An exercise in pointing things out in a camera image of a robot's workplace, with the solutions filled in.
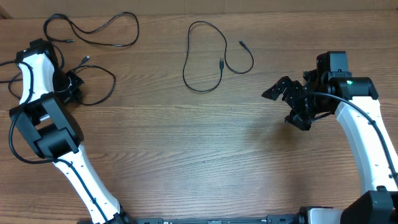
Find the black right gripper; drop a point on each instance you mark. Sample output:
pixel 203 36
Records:
pixel 303 121

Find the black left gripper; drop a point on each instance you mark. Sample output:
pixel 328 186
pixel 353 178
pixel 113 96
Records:
pixel 69 96

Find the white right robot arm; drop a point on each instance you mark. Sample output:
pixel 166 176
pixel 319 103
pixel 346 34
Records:
pixel 331 89

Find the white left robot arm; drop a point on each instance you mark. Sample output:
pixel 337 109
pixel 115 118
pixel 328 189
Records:
pixel 53 133

